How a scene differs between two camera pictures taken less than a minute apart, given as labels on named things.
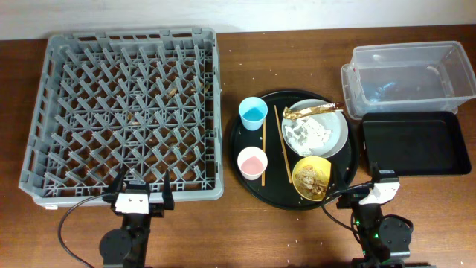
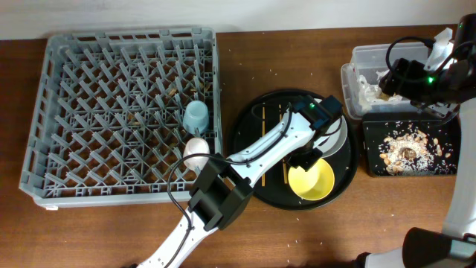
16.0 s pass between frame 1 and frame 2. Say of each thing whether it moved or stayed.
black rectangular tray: stayed
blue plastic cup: moved
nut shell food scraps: moved
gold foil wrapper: moved
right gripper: moved
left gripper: moved
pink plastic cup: moved
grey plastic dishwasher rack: stayed
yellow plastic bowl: stayed
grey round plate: stayed
